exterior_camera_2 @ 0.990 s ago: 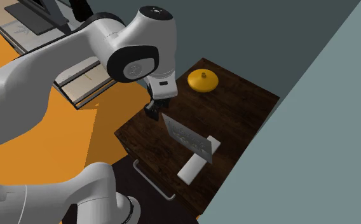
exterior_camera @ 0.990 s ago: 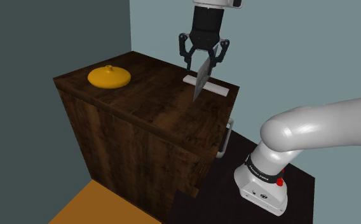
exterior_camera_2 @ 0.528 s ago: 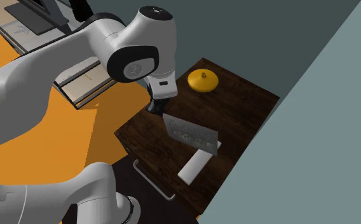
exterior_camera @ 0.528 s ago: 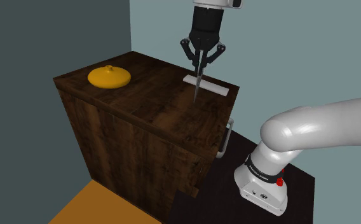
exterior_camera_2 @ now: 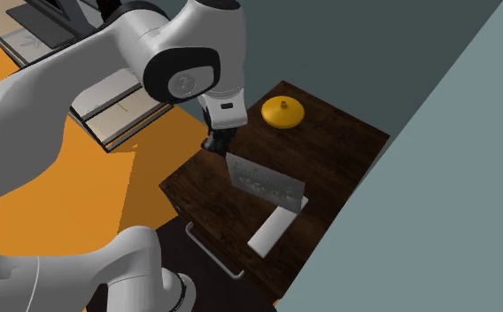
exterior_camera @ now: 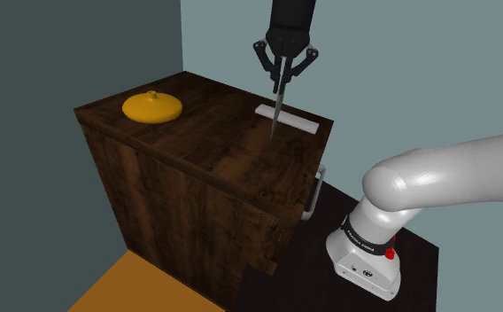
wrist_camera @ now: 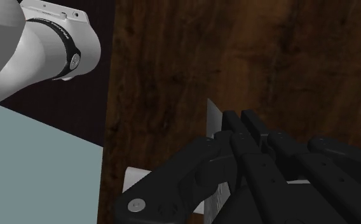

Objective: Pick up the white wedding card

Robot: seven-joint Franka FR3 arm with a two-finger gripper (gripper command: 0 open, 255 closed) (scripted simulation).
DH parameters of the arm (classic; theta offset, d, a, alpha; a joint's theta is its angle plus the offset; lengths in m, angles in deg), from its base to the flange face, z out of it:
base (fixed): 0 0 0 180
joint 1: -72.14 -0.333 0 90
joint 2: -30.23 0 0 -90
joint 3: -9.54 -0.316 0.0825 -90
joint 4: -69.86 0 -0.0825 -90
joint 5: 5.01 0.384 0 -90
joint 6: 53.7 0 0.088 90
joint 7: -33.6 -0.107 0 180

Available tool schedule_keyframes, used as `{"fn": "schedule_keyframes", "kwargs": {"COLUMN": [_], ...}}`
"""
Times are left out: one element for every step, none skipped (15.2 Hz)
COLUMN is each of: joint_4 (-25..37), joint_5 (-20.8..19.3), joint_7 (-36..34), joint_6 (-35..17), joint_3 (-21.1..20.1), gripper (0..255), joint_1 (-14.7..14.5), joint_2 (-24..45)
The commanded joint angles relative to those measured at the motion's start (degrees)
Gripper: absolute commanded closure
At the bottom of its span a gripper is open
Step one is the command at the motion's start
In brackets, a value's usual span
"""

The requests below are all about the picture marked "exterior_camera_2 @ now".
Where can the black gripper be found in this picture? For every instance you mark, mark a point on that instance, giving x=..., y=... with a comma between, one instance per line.
x=218, y=140

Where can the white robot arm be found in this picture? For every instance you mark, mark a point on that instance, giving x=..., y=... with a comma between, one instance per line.
x=61, y=86

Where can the yellow round lid with knob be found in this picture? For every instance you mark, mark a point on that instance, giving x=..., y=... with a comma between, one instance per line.
x=282, y=113

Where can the dark wooden chest of drawers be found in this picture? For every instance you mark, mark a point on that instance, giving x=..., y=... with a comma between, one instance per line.
x=329, y=147

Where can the grey upright photo frame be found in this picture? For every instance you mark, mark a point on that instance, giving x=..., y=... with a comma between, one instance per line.
x=264, y=186

